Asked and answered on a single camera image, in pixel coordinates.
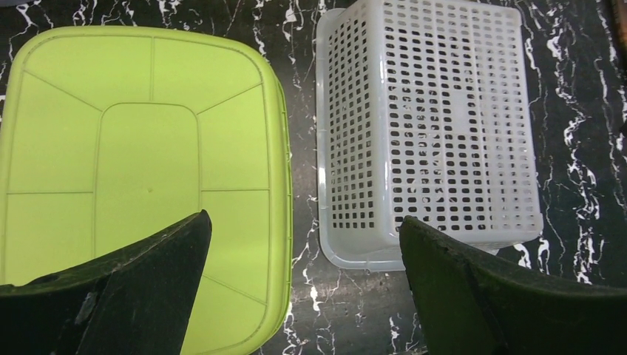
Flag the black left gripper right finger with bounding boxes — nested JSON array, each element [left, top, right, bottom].
[[399, 216, 626, 354]]

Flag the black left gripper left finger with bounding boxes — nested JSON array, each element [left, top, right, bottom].
[[1, 211, 212, 354]]

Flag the lime green plastic tub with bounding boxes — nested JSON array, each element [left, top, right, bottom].
[[1, 26, 293, 354]]

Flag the white perforated tray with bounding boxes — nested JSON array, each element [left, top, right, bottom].
[[316, 0, 543, 271]]

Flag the dark paperback book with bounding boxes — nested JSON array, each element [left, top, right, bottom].
[[610, 0, 627, 53]]

